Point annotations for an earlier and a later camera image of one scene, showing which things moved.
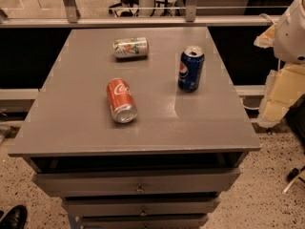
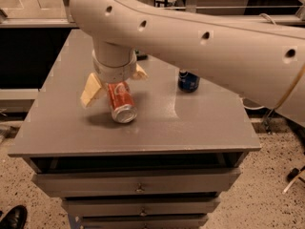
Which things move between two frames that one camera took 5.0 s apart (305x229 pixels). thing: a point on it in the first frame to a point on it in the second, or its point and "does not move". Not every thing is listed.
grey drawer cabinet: x=165 y=170 does not move
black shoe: x=14 y=218 does not move
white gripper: x=291 y=35 to x=114 y=72
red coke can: x=122 y=104 does not move
